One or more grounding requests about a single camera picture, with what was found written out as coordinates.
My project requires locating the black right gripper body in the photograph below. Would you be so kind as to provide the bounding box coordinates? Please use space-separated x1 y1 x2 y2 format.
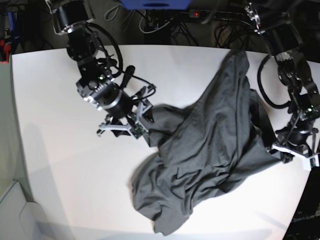
99 88 135 119

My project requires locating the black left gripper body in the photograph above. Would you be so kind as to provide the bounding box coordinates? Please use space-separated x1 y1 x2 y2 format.
274 119 318 153

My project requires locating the dark grey t-shirt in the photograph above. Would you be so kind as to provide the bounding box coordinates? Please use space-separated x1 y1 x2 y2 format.
131 50 280 236

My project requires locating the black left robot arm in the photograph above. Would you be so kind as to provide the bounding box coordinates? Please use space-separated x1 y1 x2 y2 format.
244 0 320 171

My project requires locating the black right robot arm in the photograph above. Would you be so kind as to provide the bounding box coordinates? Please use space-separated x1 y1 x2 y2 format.
45 0 156 139

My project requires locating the blue box overhead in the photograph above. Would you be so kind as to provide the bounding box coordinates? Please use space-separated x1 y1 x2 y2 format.
121 0 191 10

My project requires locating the black power strip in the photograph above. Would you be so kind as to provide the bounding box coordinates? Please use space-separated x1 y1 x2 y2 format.
188 9 245 24

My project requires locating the blue orange clamp tool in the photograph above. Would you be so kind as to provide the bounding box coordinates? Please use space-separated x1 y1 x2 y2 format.
0 11 16 64

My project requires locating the grey bin corner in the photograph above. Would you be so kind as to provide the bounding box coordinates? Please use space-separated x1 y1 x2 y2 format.
0 181 46 240

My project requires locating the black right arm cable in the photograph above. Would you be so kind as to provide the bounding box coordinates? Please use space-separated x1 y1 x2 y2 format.
84 22 156 106

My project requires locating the white coiled cable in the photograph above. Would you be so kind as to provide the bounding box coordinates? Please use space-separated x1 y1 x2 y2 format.
103 4 120 21

